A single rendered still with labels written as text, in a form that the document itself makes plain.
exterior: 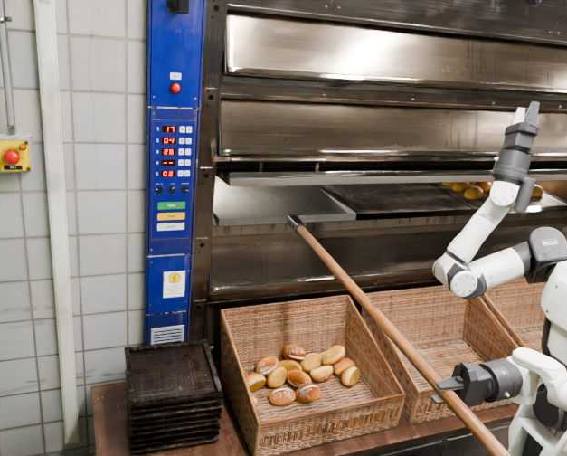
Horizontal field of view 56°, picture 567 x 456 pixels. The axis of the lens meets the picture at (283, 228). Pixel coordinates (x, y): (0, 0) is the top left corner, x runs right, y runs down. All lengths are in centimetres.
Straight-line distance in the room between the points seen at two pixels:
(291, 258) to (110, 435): 88
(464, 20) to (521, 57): 32
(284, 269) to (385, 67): 82
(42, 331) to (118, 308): 26
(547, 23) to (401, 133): 70
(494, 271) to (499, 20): 100
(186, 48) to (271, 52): 27
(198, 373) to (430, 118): 125
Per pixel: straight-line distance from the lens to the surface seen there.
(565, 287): 156
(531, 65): 235
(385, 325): 143
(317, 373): 212
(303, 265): 207
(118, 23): 165
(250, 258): 199
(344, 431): 195
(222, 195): 214
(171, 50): 165
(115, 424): 197
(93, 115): 169
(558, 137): 257
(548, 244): 167
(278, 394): 201
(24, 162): 166
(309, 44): 181
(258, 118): 180
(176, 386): 180
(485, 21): 217
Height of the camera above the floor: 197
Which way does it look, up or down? 24 degrees down
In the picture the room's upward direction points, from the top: 7 degrees clockwise
